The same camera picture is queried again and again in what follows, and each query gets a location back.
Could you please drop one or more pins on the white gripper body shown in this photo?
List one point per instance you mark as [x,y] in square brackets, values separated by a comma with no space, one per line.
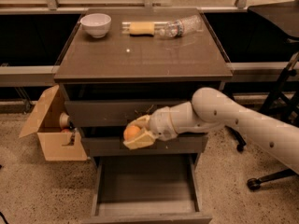
[160,123]

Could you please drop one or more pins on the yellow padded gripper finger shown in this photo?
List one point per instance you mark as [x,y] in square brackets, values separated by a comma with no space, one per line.
[141,122]
[143,139]

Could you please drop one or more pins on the orange fruit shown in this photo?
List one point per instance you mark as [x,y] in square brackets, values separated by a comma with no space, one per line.
[130,132]

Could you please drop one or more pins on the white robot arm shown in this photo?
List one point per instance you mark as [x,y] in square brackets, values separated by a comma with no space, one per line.
[209,110]

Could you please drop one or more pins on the grey middle drawer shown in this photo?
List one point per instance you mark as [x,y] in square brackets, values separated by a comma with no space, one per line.
[113,146]

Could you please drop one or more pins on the grey open bottom drawer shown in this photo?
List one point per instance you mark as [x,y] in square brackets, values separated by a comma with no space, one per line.
[154,189]

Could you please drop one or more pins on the grey drawer cabinet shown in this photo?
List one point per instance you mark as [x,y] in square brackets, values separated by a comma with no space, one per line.
[124,67]

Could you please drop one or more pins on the grey top drawer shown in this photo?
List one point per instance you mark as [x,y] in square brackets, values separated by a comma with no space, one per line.
[104,113]

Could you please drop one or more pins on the round item in box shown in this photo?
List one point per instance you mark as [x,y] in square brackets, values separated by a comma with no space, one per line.
[64,121]

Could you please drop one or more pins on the yellow sponge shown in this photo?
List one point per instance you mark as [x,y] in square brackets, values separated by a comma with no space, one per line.
[141,28]

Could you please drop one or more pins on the clear plastic water bottle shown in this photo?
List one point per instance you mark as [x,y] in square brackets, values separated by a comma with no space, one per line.
[181,27]

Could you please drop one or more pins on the open cardboard box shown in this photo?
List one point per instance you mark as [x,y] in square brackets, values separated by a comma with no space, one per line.
[57,144]

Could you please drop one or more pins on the white ceramic bowl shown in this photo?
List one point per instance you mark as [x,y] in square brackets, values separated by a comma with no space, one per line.
[96,25]

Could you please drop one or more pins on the black office chair base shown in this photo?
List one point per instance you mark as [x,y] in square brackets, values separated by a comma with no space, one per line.
[277,137]

